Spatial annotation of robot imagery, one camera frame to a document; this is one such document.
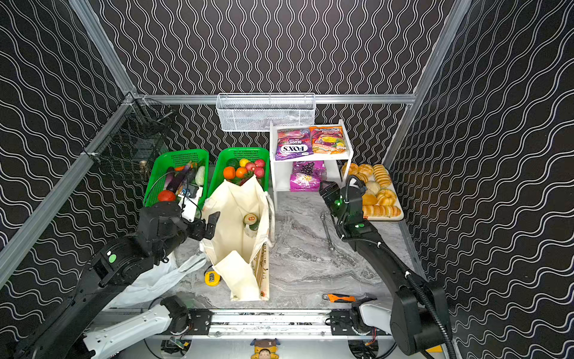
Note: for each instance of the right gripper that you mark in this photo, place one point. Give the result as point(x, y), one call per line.
point(328, 193)

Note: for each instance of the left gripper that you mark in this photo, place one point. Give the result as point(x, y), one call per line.
point(197, 229)

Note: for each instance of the cream canvas tote bag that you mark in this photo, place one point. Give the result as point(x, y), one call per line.
point(241, 261)

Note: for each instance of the green drink can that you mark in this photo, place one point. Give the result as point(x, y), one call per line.
point(251, 225)

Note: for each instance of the purple snack pouch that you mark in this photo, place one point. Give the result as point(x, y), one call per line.
point(307, 176)

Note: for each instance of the purple Fox's candy bag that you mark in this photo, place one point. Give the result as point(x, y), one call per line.
point(293, 143)

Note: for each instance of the white plastic grocery bag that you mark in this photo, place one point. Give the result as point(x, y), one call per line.
point(157, 281)

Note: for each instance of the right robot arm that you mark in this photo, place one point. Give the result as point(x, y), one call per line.
point(419, 319)

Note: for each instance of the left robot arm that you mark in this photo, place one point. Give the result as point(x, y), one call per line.
point(105, 276)

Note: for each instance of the white bread tray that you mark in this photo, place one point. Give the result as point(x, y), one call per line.
point(380, 203)

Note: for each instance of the white two-tier shelf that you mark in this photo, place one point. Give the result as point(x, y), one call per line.
point(281, 170)

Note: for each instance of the orange fruit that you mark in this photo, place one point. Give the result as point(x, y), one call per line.
point(229, 173)

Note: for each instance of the red tomato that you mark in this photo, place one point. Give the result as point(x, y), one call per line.
point(166, 196)

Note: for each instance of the purple eggplant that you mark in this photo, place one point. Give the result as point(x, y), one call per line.
point(169, 177)

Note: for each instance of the yellow tape measure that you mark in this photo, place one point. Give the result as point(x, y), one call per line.
point(211, 277)

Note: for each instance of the orange snack bag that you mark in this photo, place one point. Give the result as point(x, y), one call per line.
point(328, 140)

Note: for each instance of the red apple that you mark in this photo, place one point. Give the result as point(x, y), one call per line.
point(259, 172)

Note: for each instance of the left green basket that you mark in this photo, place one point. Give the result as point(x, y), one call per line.
point(192, 168)

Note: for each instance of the green basket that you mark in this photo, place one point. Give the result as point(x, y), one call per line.
point(192, 168)
point(259, 157)

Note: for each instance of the right green basket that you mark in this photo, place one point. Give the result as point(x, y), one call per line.
point(259, 157)

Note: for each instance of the orange utility knife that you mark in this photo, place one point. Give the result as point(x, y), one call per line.
point(338, 298)

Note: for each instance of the cartoon figure toy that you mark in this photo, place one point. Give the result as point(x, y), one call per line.
point(265, 349)

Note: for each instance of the white wire basket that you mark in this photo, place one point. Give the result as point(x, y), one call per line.
point(247, 112)

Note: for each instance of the metal base rail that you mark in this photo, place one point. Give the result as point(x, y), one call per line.
point(306, 324)

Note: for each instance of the black wire basket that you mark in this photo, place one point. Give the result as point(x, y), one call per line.
point(129, 151)

